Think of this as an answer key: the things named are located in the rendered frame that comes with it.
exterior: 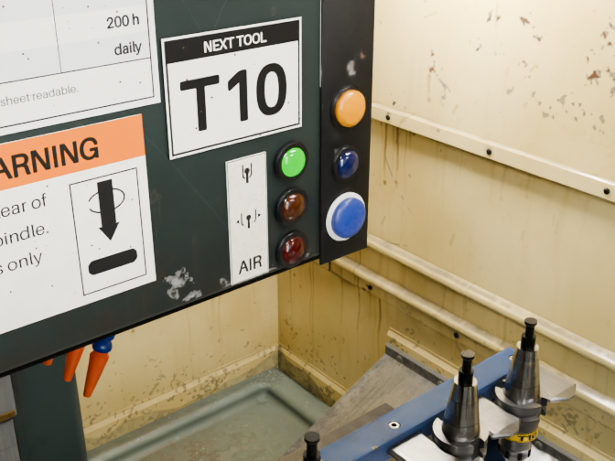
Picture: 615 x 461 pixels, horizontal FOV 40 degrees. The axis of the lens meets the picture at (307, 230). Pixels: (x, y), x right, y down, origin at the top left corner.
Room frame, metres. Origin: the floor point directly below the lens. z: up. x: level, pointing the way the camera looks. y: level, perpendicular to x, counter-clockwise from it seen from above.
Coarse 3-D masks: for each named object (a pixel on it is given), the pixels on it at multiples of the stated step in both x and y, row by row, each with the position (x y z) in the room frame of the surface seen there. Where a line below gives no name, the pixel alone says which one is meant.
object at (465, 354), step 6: (462, 354) 0.77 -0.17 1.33; (468, 354) 0.77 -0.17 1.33; (474, 354) 0.77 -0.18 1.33; (468, 360) 0.77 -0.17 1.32; (462, 366) 0.77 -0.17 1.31; (468, 366) 0.77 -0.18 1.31; (462, 372) 0.77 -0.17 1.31; (468, 372) 0.77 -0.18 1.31; (462, 378) 0.77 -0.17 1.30; (468, 378) 0.77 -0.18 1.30; (468, 384) 0.77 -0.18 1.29
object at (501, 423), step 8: (480, 400) 0.84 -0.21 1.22; (488, 400) 0.84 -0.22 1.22; (480, 408) 0.83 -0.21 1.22; (488, 408) 0.83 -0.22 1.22; (496, 408) 0.83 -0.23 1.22; (480, 416) 0.81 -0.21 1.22; (488, 416) 0.81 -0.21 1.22; (496, 416) 0.81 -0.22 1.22; (504, 416) 0.81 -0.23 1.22; (512, 416) 0.81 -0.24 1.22; (488, 424) 0.79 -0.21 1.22; (496, 424) 0.79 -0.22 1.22; (504, 424) 0.79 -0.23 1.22; (512, 424) 0.80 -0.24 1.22; (496, 432) 0.78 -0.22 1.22; (504, 432) 0.78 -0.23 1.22; (512, 432) 0.78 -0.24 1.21
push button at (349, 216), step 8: (344, 200) 0.54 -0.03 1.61; (352, 200) 0.54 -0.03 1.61; (360, 200) 0.55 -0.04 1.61; (336, 208) 0.54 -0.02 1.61; (344, 208) 0.54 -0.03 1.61; (352, 208) 0.54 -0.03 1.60; (360, 208) 0.55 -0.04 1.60; (336, 216) 0.53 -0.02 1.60; (344, 216) 0.54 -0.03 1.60; (352, 216) 0.54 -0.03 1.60; (360, 216) 0.55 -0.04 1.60; (336, 224) 0.53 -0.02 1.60; (344, 224) 0.54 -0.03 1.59; (352, 224) 0.54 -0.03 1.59; (360, 224) 0.55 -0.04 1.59; (336, 232) 0.53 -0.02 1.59; (344, 232) 0.54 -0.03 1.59; (352, 232) 0.54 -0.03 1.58
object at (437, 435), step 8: (440, 424) 0.78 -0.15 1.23; (480, 424) 0.78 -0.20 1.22; (432, 432) 0.78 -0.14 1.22; (440, 432) 0.77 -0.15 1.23; (480, 432) 0.77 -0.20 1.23; (488, 432) 0.77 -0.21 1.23; (432, 440) 0.78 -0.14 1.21; (440, 440) 0.76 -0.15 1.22; (448, 440) 0.76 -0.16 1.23; (480, 440) 0.76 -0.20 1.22; (448, 448) 0.75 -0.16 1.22; (456, 448) 0.75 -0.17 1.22; (464, 448) 0.74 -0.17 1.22; (472, 448) 0.74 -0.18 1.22; (480, 448) 0.76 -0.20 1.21; (464, 456) 0.75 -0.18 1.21; (472, 456) 0.76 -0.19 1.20; (480, 456) 0.76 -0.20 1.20
